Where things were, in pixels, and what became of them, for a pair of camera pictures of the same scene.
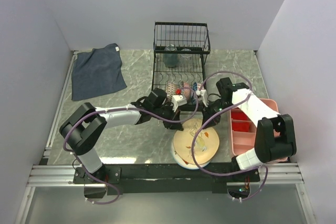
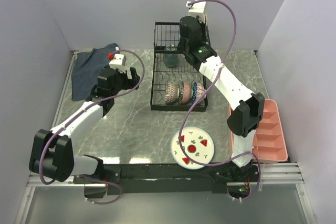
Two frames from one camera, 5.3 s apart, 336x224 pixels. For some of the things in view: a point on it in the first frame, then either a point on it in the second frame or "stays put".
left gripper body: (166, 113) -> (123, 82)
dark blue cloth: (97, 71) stays put
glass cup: (170, 55) stays put
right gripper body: (212, 108) -> (203, 31)
